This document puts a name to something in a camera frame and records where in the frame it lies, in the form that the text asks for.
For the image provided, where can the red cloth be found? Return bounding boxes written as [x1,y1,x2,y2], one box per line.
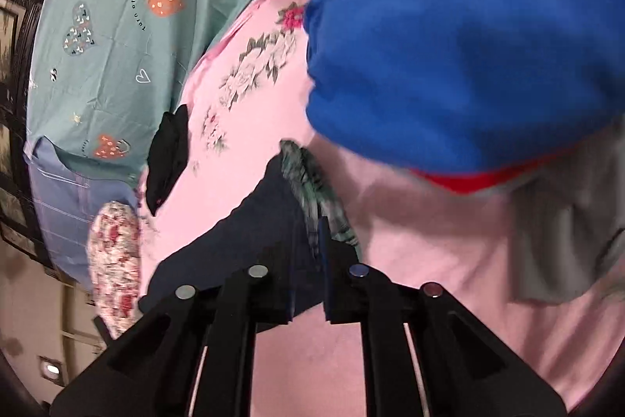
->
[409,147,574,195]

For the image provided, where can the square ceiling light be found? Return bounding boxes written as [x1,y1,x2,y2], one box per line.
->
[37,354,65,386]

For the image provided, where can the teal printed bed sheet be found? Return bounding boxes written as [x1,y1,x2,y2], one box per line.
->
[25,0,284,188]

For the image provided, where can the light blue striped cloth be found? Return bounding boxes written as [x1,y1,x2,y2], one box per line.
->
[23,134,140,293]

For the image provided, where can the dark framed wall picture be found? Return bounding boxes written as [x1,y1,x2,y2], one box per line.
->
[0,0,50,268]

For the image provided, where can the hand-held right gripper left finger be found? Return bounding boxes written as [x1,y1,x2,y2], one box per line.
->
[49,246,300,417]

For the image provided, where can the dark navy pants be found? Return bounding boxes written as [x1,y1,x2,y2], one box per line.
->
[139,153,324,316]

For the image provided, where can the pink floral bed sheet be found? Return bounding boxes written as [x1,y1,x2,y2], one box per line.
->
[137,0,625,417]

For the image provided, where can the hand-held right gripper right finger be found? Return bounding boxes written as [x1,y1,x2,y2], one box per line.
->
[318,217,570,417]

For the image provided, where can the black cloth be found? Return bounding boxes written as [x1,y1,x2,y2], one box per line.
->
[145,104,190,217]

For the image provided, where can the red floral pillow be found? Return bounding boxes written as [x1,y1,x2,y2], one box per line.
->
[87,200,143,340]

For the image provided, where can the green patterned cloth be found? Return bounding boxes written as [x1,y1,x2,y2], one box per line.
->
[279,140,363,254]

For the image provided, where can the grey cloth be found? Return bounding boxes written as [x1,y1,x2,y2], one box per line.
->
[508,111,625,304]

